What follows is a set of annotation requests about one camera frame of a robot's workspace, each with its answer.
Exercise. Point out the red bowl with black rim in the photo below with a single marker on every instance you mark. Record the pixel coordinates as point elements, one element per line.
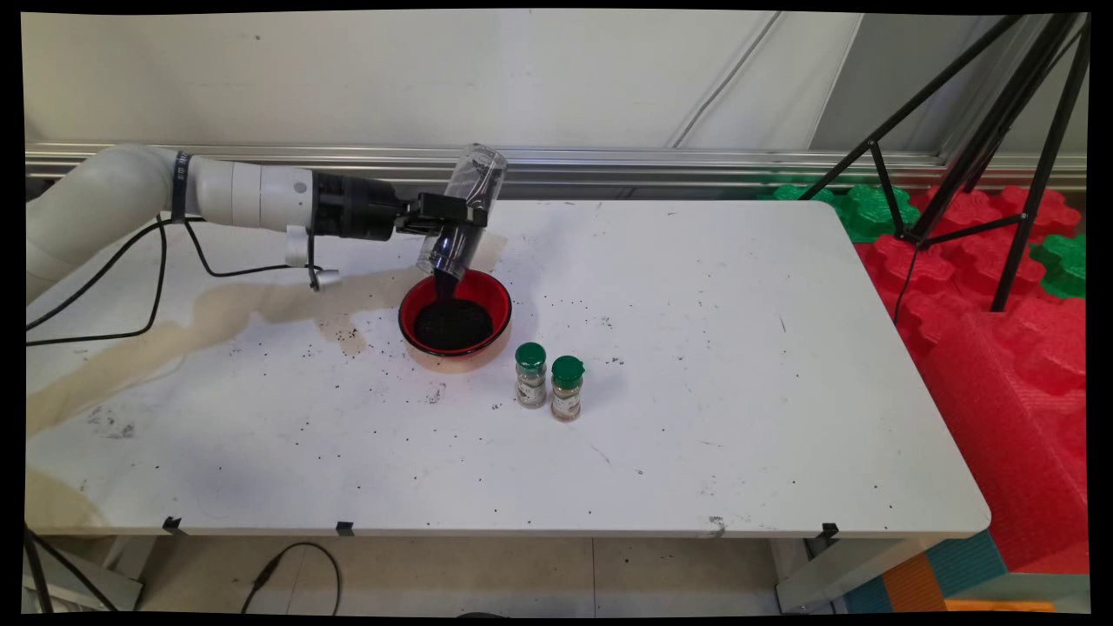
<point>491,291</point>

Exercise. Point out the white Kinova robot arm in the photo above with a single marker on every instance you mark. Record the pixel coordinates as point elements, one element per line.
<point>130,196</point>

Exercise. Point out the red foam puzzle mat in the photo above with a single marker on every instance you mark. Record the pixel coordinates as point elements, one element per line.
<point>948,269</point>

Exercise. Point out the large red foam block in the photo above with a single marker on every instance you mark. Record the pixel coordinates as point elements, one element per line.
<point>1017,417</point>

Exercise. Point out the orange foam mat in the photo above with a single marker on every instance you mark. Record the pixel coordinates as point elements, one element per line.
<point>913,587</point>

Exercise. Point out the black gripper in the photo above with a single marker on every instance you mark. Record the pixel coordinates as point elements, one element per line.
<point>356,209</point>

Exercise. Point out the spice jar with green lid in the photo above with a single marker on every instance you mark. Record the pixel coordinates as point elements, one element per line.
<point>567,387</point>
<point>531,374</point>

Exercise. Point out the grey metal table leg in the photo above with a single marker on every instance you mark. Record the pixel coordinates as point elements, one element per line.
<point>96,591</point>
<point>835,574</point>

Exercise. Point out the teal foam mat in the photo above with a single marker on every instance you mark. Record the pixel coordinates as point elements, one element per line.
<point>965,561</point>

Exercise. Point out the black seeds heap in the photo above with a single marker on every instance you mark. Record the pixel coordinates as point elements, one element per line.
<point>454,326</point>
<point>450,261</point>

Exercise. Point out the black tripod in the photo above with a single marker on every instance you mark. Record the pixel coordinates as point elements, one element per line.
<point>991,139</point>

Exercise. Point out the orange foam strip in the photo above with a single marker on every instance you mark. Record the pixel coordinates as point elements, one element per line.
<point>1000,606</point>

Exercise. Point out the clear plastic jar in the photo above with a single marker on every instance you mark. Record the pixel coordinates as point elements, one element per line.
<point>474,178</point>

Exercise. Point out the green foam puzzle piece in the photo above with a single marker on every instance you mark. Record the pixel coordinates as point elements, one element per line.
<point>1065,269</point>
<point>856,213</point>

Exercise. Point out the aluminium wall rail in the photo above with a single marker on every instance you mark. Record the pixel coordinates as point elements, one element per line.
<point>652,163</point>

